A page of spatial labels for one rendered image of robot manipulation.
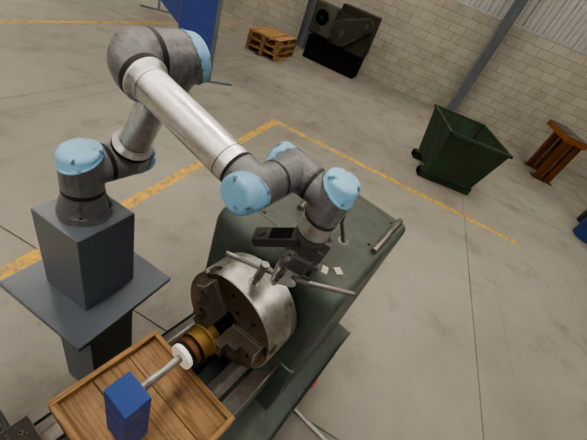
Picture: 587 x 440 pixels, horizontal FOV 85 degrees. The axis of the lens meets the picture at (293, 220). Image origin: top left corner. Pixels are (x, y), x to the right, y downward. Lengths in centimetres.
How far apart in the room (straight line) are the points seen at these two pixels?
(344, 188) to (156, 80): 39
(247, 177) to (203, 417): 74
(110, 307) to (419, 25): 1004
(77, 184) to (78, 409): 58
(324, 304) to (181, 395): 48
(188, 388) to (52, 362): 118
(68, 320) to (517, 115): 1069
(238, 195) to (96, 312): 95
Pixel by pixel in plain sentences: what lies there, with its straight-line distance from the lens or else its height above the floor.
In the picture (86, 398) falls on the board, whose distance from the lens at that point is 109.
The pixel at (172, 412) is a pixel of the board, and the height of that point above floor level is 89.
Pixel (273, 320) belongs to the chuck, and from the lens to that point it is 87.
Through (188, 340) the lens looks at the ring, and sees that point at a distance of 89.
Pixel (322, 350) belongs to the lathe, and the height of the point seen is 54.
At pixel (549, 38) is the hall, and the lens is 1076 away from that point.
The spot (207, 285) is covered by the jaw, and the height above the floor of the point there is 120.
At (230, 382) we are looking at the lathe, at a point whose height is 86.
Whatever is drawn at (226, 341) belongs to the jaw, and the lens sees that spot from 91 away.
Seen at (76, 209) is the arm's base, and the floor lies 116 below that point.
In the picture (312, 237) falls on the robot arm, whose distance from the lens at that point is 66.
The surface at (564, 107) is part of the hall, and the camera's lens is 1114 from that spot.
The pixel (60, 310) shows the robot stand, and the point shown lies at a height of 75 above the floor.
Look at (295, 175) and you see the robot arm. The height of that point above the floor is 160.
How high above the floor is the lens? 189
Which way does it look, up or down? 37 degrees down
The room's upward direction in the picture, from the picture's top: 23 degrees clockwise
